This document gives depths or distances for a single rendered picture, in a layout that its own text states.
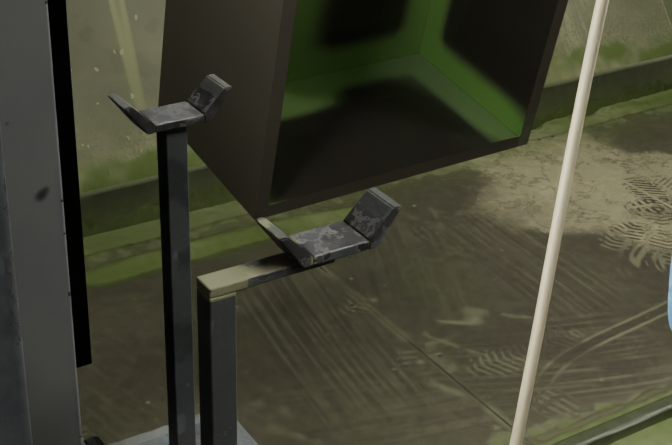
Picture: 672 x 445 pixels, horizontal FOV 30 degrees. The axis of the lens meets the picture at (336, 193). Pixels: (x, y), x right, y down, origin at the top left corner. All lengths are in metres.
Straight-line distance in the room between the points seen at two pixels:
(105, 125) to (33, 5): 1.68
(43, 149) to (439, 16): 1.41
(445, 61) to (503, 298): 0.53
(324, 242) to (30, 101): 0.58
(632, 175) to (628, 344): 0.80
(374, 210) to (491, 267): 2.11
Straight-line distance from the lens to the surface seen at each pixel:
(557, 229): 1.61
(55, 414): 1.40
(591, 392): 2.45
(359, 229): 0.70
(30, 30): 1.20
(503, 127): 2.43
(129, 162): 2.87
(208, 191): 2.96
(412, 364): 2.46
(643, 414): 2.42
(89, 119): 2.86
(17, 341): 0.72
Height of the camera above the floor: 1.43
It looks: 27 degrees down
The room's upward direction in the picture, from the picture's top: 2 degrees clockwise
